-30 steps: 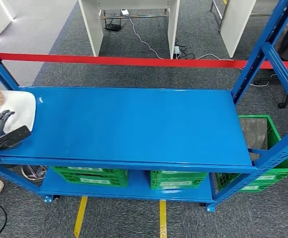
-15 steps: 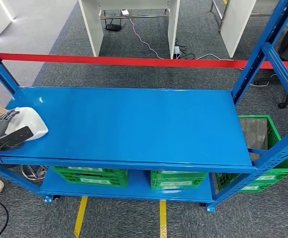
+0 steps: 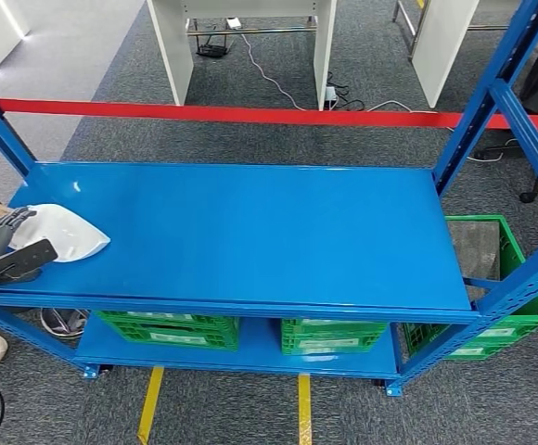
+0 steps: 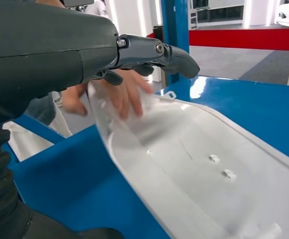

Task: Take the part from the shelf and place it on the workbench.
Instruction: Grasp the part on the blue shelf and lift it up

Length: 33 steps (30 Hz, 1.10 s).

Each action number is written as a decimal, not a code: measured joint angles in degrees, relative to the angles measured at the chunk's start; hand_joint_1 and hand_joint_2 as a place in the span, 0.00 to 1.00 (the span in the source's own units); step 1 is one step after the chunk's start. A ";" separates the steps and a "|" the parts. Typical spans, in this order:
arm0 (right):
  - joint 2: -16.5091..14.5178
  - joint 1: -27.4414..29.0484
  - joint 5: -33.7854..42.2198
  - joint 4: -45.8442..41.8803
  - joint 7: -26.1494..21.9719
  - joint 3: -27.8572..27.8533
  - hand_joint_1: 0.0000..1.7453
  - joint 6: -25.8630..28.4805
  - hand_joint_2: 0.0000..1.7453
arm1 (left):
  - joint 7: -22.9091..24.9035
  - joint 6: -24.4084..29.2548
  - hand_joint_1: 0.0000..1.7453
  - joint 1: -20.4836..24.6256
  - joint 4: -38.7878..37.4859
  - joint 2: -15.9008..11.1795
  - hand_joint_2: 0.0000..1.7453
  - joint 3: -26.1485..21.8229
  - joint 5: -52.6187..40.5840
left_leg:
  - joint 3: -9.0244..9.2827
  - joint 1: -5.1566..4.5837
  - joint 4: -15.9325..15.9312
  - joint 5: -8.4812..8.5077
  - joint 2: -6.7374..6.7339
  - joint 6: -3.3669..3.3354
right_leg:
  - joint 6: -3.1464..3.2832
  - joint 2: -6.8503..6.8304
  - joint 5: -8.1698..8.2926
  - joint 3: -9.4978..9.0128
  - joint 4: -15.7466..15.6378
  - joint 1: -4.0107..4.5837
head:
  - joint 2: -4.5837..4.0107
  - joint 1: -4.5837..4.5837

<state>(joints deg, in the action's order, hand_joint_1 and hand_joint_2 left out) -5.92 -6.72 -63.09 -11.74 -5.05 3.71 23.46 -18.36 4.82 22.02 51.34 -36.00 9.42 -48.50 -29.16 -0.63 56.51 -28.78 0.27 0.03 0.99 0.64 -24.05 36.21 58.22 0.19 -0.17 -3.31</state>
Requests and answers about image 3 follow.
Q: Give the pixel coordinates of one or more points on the white curved plastic part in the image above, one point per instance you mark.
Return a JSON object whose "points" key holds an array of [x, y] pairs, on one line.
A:
{"points": [[65, 236]]}

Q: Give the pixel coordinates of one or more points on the white desk with metal legs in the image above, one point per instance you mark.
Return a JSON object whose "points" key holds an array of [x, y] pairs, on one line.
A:
{"points": [[440, 49]]}

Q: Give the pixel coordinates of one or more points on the white power strip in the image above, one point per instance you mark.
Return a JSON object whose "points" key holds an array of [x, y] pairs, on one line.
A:
{"points": [[330, 94]]}

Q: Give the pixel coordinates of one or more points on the white desk with metal bar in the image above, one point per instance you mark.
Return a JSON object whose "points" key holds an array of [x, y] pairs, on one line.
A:
{"points": [[171, 49]]}

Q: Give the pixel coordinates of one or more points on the large green plastic crate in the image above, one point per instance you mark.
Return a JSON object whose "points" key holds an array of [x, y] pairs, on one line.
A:
{"points": [[510, 252]]}

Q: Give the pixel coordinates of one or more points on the red barrier belt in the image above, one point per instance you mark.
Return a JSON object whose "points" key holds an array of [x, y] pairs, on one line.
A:
{"points": [[204, 113]]}

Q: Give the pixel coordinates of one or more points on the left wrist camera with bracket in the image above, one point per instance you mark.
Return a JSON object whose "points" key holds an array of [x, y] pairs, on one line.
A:
{"points": [[27, 258]]}

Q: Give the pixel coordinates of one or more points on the blue metal shelf rack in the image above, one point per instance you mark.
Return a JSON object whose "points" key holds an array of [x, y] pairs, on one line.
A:
{"points": [[250, 233]]}

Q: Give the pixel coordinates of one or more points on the white power adapter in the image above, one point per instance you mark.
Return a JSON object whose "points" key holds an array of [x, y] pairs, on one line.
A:
{"points": [[233, 23]]}

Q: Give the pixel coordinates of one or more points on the black router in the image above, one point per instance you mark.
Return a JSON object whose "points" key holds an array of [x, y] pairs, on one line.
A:
{"points": [[211, 50]]}

